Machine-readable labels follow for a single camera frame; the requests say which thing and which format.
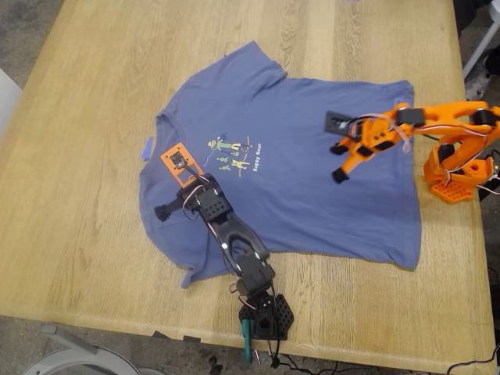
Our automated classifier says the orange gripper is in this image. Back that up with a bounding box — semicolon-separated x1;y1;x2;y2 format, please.
330;112;407;184

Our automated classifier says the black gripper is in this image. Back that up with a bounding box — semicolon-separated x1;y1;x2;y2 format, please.
154;171;216;223

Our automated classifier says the blue printed T-shirt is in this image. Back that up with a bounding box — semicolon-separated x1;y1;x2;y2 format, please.
138;41;423;290

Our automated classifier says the small blue tape piece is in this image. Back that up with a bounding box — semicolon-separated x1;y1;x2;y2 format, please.
140;135;155;162

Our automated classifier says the black table clamp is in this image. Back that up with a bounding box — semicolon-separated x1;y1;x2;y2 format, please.
478;150;500;202

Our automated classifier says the green table clamp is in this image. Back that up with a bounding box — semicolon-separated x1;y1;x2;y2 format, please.
240;318;255;365

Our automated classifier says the white plastic chair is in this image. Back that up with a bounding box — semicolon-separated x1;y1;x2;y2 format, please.
21;323;165;375

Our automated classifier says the white metal leg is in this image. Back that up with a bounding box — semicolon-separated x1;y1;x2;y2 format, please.
462;21;500;79

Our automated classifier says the white flat panel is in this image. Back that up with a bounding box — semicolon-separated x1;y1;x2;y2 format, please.
0;68;23;140

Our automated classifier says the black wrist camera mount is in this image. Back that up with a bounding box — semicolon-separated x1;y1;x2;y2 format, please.
324;110;360;136

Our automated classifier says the black camera cable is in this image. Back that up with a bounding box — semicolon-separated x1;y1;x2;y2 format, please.
181;162;341;375

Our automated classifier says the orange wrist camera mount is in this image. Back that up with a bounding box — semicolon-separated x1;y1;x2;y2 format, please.
159;142;206;188

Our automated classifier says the thin black power cable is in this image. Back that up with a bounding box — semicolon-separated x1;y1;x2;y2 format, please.
445;343;500;375

